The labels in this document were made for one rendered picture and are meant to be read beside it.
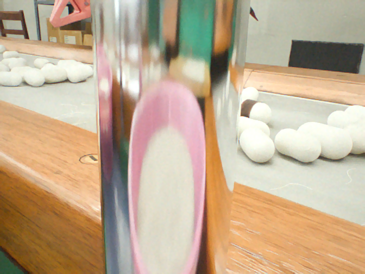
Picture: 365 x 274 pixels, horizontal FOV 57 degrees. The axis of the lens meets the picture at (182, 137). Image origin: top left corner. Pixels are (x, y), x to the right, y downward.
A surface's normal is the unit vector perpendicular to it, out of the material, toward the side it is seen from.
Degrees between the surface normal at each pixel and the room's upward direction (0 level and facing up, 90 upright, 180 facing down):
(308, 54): 86
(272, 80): 45
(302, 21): 90
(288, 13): 90
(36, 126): 0
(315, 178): 0
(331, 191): 0
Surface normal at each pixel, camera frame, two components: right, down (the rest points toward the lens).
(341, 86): -0.42, -0.51
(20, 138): 0.04, -0.95
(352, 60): -0.61, 0.17
